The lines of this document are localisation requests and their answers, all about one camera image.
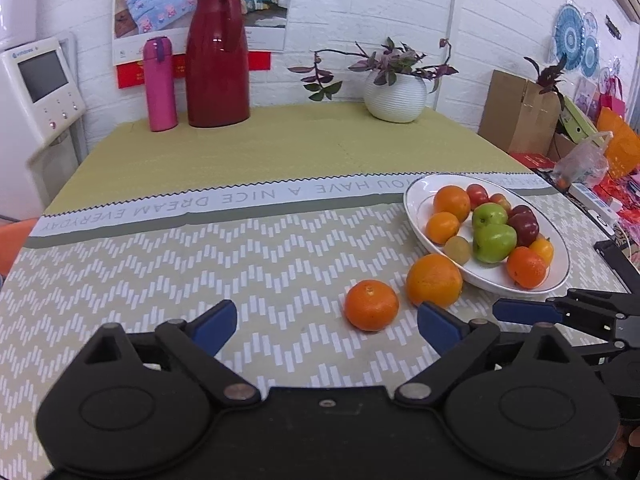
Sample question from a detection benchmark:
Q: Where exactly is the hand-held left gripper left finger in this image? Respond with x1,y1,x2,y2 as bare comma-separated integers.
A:
80,299,262,404

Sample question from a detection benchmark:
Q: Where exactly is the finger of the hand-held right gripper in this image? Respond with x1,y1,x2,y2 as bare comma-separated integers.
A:
594,240,640,289
492,287,640,350

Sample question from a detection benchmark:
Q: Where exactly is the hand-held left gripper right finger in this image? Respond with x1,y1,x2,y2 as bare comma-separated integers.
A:
394,301,583,404

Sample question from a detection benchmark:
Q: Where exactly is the small orange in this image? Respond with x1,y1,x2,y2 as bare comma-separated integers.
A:
426,211,461,246
507,246,548,289

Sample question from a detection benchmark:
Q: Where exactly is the yellow orange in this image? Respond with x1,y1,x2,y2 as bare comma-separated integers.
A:
529,238,555,267

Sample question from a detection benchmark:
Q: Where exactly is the large green apple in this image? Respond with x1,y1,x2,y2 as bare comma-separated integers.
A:
473,223,518,264

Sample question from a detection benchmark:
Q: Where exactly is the dark orange tangerine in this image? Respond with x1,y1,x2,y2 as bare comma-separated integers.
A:
344,279,400,332

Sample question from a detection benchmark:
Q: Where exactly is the small green apple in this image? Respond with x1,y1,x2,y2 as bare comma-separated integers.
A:
472,203,509,231

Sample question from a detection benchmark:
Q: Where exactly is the small red apple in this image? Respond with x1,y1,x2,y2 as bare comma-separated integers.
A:
466,184,490,210

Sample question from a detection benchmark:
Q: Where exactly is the big orange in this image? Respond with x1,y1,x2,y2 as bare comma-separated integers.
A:
433,185,472,223

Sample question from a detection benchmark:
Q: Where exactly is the white plate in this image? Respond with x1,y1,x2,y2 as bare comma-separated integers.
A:
403,173,571,295

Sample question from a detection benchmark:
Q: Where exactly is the white power strip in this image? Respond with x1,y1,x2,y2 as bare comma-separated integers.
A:
570,182,621,226

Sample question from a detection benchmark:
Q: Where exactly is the chevron patterned tablecloth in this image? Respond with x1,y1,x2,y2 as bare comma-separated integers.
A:
0,172,631,461

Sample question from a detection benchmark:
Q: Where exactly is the clear plastic bag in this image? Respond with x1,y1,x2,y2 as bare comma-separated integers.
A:
552,132,613,186

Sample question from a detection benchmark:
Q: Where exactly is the orange bag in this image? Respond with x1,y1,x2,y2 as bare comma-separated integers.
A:
595,107,640,181

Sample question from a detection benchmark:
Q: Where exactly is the red packet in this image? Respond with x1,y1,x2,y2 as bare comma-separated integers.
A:
510,152,556,171

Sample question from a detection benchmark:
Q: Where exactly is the green box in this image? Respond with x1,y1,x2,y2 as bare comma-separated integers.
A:
557,95,598,143

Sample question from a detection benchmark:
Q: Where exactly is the pink bag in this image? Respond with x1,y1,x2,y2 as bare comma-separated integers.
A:
597,77,628,116

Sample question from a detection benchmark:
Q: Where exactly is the olive green table mat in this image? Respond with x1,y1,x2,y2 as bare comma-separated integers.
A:
42,105,538,216

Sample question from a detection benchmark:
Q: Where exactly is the brown cardboard box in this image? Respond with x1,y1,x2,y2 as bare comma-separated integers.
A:
477,70,561,156

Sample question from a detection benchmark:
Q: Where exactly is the purple leaf plant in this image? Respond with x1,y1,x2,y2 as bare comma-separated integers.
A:
523,56,568,97

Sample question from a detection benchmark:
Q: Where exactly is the medium blue decorative plate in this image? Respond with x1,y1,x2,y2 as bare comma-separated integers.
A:
580,35,601,79

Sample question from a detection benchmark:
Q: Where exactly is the orange chair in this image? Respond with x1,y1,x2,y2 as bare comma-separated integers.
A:
0,220,38,276

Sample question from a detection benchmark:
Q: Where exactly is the large blue decorative plate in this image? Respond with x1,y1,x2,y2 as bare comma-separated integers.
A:
554,4,586,72

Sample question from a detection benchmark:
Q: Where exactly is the potted plant white pot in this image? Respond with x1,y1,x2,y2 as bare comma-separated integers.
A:
288,36,459,123

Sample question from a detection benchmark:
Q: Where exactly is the pink bottle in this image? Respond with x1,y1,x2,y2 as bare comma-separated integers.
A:
143,36,178,132

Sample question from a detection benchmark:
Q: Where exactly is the red thermos jug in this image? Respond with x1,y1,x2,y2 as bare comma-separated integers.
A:
186,0,251,128

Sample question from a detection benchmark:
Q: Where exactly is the white water dispenser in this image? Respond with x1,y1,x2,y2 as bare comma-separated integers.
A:
0,32,88,221

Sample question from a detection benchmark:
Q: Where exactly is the white wall conduit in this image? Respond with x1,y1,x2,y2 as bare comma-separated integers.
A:
434,0,461,111

